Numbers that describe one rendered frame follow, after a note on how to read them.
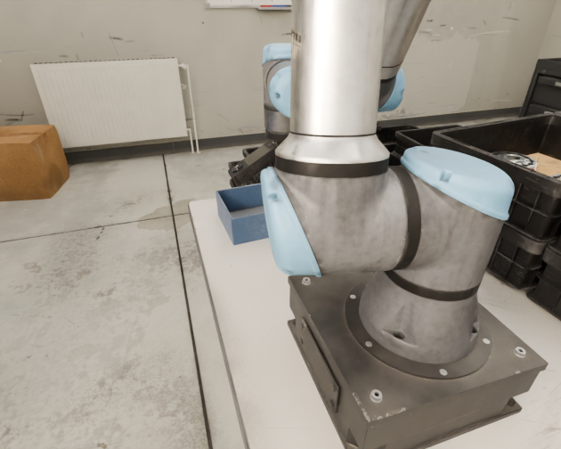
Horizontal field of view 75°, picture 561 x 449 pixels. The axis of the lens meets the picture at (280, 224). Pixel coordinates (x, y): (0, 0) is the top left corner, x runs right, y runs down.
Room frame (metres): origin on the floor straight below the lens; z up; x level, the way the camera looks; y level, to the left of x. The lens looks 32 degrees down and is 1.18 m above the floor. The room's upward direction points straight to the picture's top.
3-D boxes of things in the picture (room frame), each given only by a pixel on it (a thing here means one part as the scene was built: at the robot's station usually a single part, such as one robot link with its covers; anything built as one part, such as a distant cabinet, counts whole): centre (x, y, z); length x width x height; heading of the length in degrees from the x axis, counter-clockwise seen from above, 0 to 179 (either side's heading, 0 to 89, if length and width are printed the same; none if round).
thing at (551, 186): (0.73, -0.57, 0.92); 0.40 x 0.30 x 0.02; 114
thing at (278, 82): (0.63, -0.04, 1.05); 0.11 x 0.11 x 0.08; 8
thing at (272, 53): (0.73, -0.01, 1.05); 0.09 x 0.08 x 0.11; 8
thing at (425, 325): (0.36, -0.18, 0.85); 0.15 x 0.15 x 0.10
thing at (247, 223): (0.79, 0.04, 0.74); 0.20 x 0.15 x 0.07; 112
